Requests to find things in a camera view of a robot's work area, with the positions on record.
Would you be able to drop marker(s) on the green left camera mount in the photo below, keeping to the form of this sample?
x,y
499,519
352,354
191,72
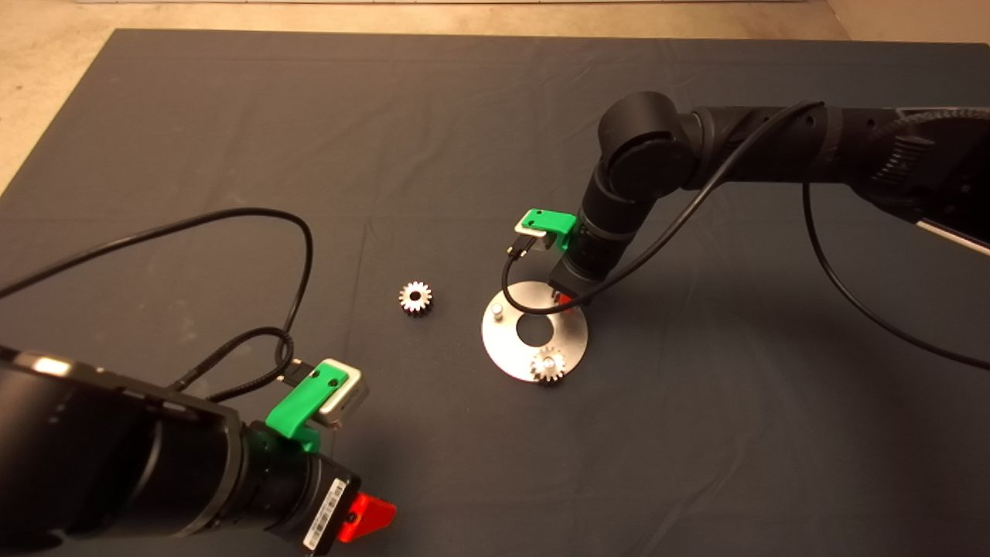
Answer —
x,y
298,406

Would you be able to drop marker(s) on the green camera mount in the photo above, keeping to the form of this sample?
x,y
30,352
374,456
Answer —
x,y
551,222
298,406

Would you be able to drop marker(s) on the dark grey table cloth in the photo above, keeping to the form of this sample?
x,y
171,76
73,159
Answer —
x,y
464,155

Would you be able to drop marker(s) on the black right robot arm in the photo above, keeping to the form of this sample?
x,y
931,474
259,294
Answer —
x,y
642,147

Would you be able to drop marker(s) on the small steel planetary gear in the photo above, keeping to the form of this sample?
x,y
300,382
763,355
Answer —
x,y
424,303
539,370

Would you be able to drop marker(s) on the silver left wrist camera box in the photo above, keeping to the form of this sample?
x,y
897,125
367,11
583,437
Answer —
x,y
352,400

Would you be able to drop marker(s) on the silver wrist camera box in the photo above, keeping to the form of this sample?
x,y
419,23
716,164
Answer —
x,y
537,238
352,400

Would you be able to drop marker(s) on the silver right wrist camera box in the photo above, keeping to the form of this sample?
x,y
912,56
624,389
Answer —
x,y
537,238

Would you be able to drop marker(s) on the round metal carrier plate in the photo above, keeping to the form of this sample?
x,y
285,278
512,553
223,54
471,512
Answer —
x,y
503,348

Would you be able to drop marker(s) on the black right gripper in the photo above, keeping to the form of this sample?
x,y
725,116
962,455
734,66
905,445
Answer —
x,y
580,280

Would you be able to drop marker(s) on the green right camera mount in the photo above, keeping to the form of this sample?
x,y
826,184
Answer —
x,y
551,222

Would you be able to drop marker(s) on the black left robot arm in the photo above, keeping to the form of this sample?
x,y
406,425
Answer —
x,y
108,456

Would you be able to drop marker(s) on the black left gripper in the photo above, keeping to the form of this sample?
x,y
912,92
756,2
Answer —
x,y
325,503

